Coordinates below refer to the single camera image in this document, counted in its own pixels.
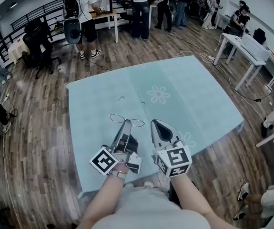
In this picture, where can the person's grey shirt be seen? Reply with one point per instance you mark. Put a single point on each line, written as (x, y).
(146, 209)

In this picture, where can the light blue flowered tablecloth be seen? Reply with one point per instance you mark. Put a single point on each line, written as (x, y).
(175, 92)

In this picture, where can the person's left forearm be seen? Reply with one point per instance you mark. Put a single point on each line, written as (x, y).
(103, 199)

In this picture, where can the person's white shoe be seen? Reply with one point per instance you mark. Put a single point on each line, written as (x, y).
(128, 185)
(148, 184)

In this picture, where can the black bag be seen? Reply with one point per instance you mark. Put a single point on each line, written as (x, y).
(259, 36)

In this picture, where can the white power strip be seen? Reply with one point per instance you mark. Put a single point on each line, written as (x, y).
(6, 97)
(210, 58)

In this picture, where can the black metal railing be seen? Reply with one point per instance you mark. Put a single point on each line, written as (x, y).
(32, 14)

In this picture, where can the person's right forearm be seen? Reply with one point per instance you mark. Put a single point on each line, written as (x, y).
(189, 199)

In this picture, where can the white box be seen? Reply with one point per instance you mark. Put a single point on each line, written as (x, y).
(254, 46)

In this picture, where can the silver wristwatch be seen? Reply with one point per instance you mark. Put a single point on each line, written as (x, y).
(119, 173)

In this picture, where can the grey oval chair back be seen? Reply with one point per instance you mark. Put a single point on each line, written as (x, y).
(72, 31)

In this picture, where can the black office chair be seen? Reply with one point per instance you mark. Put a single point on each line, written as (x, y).
(37, 44)

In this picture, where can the round table with cream cloth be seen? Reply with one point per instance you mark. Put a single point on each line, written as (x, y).
(17, 51)

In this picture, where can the wooden desk with white legs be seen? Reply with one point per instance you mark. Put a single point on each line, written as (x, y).
(110, 13)

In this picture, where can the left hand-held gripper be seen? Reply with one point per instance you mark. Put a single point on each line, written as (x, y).
(104, 162)

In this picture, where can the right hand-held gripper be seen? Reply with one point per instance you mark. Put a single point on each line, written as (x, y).
(175, 160)

